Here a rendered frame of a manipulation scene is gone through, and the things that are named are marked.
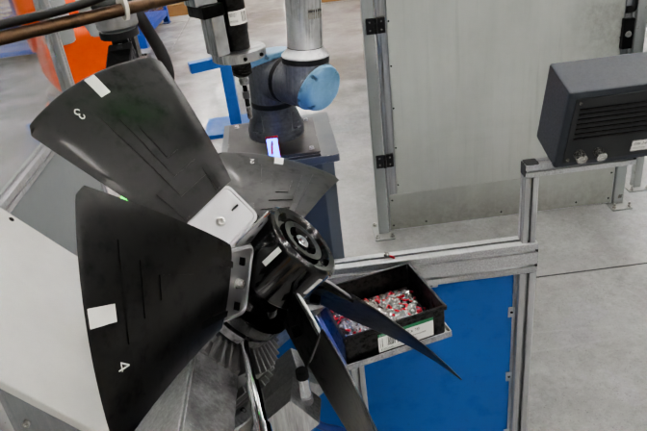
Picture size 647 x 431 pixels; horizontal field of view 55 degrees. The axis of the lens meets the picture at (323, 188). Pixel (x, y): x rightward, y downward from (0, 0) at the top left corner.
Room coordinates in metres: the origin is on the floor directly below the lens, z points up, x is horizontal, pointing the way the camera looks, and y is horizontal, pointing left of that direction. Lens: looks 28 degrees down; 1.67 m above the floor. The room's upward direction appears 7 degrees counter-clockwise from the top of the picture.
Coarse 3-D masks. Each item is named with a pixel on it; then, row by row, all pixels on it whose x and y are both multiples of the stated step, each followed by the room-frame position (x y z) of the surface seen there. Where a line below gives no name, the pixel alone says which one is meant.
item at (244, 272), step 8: (232, 248) 0.63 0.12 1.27; (240, 248) 0.64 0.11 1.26; (248, 248) 0.65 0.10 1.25; (232, 256) 0.62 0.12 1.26; (240, 256) 0.64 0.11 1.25; (248, 256) 0.66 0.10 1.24; (248, 264) 0.65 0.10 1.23; (232, 272) 0.62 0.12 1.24; (240, 272) 0.63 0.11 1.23; (248, 272) 0.65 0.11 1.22; (232, 280) 0.62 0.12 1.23; (248, 280) 0.65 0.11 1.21; (232, 288) 0.62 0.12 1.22; (248, 288) 0.64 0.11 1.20; (232, 296) 0.61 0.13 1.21; (240, 296) 0.63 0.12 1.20; (232, 304) 0.61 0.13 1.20; (240, 304) 0.63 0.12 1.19; (232, 312) 0.61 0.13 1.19; (240, 312) 0.62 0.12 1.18; (224, 320) 0.59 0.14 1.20
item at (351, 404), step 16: (320, 336) 0.59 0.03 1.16; (320, 352) 0.59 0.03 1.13; (336, 352) 0.55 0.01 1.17; (320, 368) 0.60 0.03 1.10; (336, 368) 0.55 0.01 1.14; (320, 384) 0.60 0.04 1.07; (336, 384) 0.56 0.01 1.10; (352, 384) 0.50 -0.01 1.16; (336, 400) 0.57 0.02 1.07; (352, 400) 0.52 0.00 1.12; (352, 416) 0.53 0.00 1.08; (368, 416) 0.46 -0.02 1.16
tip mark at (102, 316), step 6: (102, 306) 0.44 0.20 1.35; (108, 306) 0.44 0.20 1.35; (114, 306) 0.45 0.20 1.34; (90, 312) 0.43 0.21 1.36; (96, 312) 0.43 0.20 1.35; (102, 312) 0.44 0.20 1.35; (108, 312) 0.44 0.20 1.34; (114, 312) 0.44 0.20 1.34; (90, 318) 0.42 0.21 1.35; (96, 318) 0.43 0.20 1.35; (102, 318) 0.43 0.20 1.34; (108, 318) 0.44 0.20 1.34; (114, 318) 0.44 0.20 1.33; (90, 324) 0.42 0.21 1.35; (96, 324) 0.42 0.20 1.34; (102, 324) 0.43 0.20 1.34
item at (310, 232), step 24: (264, 216) 0.71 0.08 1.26; (288, 216) 0.74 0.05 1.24; (240, 240) 0.71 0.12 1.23; (264, 240) 0.67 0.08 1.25; (288, 240) 0.68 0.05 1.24; (312, 240) 0.72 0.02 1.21; (288, 264) 0.65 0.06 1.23; (312, 264) 0.66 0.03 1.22; (264, 288) 0.65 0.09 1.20; (288, 288) 0.65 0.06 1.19; (264, 312) 0.66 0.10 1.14; (264, 336) 0.64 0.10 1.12
